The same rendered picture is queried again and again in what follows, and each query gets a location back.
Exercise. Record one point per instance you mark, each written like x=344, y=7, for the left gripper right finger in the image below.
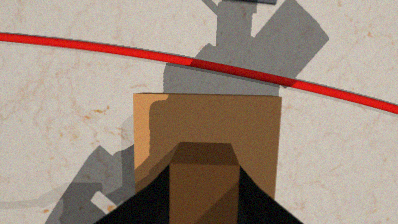
x=257, y=207

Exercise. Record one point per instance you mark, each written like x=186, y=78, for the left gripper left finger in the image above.
x=148, y=206

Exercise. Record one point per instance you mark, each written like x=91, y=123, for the brown wooden block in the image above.
x=206, y=138

